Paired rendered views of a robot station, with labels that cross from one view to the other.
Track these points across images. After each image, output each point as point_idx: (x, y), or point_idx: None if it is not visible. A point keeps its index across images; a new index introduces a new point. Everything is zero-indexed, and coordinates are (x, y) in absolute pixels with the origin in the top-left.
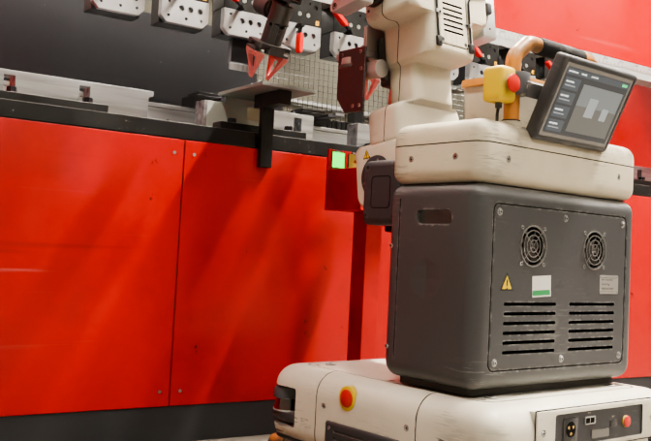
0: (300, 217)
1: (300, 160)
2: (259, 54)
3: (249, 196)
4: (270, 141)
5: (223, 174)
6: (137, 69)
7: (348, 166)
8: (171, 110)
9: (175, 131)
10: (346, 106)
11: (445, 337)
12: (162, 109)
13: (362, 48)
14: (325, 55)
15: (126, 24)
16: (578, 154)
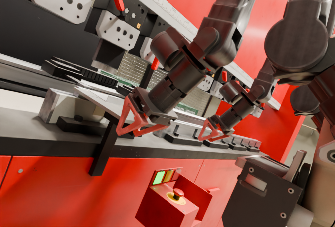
0: (111, 205)
1: (127, 162)
2: (142, 123)
3: (72, 199)
4: (108, 153)
5: (51, 185)
6: (15, 17)
7: (163, 180)
8: (29, 72)
9: (1, 147)
10: None
11: None
12: (19, 69)
13: (295, 189)
14: (164, 69)
15: None
16: None
